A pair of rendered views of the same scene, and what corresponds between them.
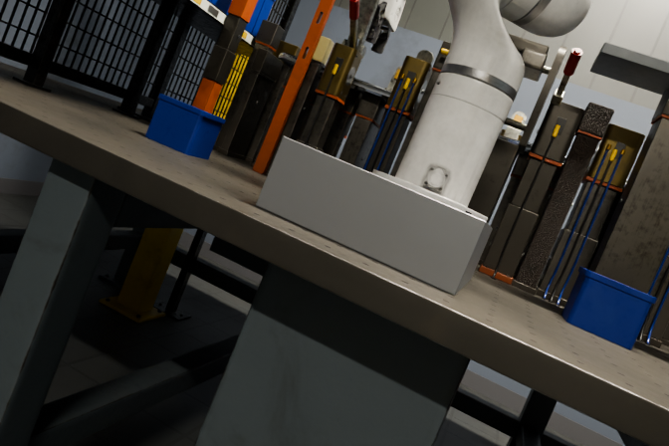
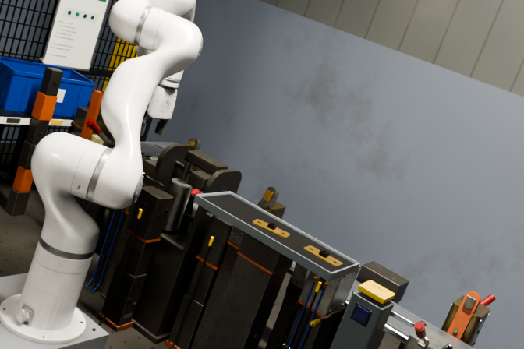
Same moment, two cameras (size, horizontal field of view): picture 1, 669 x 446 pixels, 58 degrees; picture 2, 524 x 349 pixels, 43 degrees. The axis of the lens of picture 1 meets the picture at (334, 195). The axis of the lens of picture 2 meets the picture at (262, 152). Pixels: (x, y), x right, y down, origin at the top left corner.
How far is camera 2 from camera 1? 118 cm
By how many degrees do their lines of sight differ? 17
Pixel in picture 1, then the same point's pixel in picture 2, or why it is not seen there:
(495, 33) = (52, 220)
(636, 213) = (221, 326)
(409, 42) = (338, 41)
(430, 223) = not seen: outside the picture
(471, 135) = (45, 287)
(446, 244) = not seen: outside the picture
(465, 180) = (46, 315)
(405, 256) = not seen: outside the picture
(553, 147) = (210, 254)
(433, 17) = (360, 15)
